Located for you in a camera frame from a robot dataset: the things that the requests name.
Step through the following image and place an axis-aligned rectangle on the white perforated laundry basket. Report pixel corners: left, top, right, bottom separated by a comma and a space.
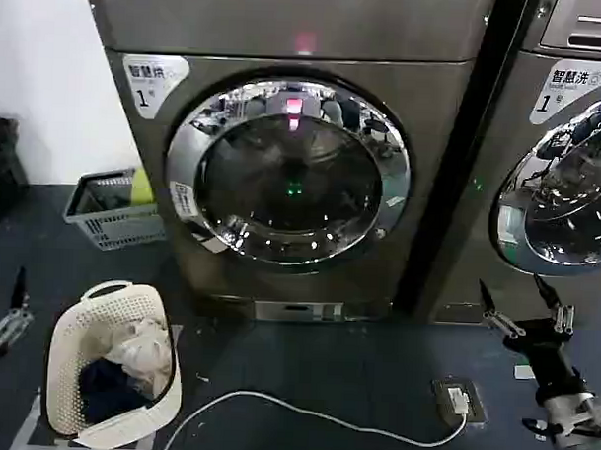
42, 276, 188, 442

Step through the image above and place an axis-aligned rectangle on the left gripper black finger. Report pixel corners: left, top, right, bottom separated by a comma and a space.
0, 264, 37, 356

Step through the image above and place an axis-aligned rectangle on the round glass dryer door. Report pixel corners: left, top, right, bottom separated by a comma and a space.
161, 70, 416, 280
492, 86, 601, 280

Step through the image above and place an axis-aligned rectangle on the dark floor socket box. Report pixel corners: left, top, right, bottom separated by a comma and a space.
430, 377, 489, 426

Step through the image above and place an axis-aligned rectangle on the small white door sticker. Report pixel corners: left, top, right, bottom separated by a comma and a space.
168, 180, 198, 223

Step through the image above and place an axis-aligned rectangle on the grey steel dryer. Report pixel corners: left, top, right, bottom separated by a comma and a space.
69, 0, 493, 332
433, 0, 601, 332

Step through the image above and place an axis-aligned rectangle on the white plug adapter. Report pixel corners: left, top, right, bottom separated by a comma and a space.
443, 385, 472, 415

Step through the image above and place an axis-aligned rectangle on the grey plastic slotted basket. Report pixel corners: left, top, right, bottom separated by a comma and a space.
61, 165, 169, 254

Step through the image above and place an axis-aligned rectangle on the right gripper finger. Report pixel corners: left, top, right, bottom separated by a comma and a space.
532, 274, 577, 336
477, 278, 528, 339

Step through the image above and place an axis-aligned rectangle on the black bin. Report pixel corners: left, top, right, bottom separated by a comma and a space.
0, 115, 33, 225

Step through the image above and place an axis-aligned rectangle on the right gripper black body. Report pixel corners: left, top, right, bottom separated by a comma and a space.
500, 315, 589, 405

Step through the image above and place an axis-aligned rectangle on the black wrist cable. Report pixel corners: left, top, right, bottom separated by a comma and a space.
521, 416, 574, 450

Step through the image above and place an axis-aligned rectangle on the yellow-green cloth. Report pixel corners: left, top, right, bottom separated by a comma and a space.
129, 167, 156, 207

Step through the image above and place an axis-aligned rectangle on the white label sticker with print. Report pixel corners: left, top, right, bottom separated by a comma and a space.
119, 54, 191, 123
529, 61, 601, 130

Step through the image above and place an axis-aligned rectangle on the dark blue garment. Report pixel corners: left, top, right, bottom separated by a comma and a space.
75, 356, 153, 429

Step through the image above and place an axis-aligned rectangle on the white crumpled garment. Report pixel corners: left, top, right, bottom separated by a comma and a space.
112, 317, 176, 396

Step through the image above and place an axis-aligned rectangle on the white power cable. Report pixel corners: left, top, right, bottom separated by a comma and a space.
150, 387, 471, 450

